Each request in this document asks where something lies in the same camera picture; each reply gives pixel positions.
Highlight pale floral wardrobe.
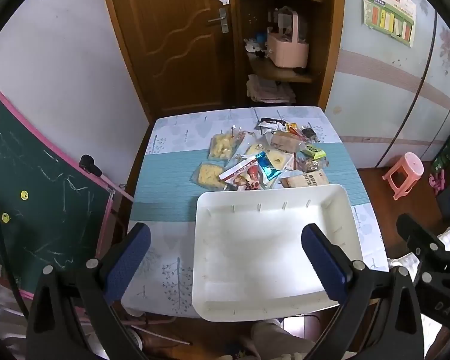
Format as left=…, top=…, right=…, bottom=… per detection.
left=324, top=0, right=450, bottom=169

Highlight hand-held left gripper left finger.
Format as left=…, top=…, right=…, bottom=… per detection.
left=25, top=222, right=152, bottom=360

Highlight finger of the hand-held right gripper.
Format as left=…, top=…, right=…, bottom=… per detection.
left=396, top=213, right=445, bottom=261

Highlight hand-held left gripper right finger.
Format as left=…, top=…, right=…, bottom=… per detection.
left=301, top=223, right=424, bottom=360

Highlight green chalkboard pink frame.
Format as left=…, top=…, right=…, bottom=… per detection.
left=0, top=86, right=134, bottom=301

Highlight small pink toy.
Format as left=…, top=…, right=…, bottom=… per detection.
left=428, top=170, right=446, bottom=195

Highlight person's beige pants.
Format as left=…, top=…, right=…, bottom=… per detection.
left=244, top=319, right=323, bottom=360

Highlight green snack packet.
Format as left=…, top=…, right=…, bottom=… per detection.
left=299, top=144, right=328, bottom=160

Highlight pink plastic stool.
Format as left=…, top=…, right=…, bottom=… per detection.
left=382, top=152, right=424, bottom=201

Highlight patterned teal tablecloth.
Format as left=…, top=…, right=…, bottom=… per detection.
left=121, top=106, right=391, bottom=317

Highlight tan paper snack packet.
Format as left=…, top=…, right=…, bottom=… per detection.
left=281, top=170, right=330, bottom=189

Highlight wooden door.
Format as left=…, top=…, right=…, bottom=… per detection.
left=99, top=0, right=244, bottom=121

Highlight brown snack packet white label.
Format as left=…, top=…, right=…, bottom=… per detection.
left=271, top=130, right=304, bottom=154

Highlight pink handled basket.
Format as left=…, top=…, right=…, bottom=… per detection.
left=266, top=7, right=310, bottom=69

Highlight white plastic tray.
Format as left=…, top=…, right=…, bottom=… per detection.
left=191, top=183, right=364, bottom=322

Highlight wall poster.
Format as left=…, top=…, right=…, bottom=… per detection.
left=360, top=0, right=417, bottom=47

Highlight clear bag of yellow chips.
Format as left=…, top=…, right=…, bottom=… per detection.
left=208, top=130, right=256, bottom=162

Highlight clear packet of brown nuts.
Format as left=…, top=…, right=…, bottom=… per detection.
left=294, top=155, right=329, bottom=173

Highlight silver door handle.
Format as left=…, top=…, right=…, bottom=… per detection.
left=208, top=7, right=229, bottom=34

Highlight wooden corner shelf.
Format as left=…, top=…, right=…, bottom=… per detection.
left=230, top=0, right=346, bottom=111

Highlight small toy figures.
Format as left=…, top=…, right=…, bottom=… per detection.
left=244, top=32, right=269, bottom=59

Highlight red and white snack packet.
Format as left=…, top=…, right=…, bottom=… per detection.
left=218, top=155, right=271, bottom=192

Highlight stack of folded cloths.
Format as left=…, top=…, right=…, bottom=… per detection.
left=246, top=74, right=297, bottom=104

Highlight blue foil snack packet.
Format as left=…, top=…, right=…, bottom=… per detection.
left=256, top=151, right=283, bottom=182

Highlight yellow cake packet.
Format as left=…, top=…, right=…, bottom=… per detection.
left=192, top=162, right=227, bottom=190

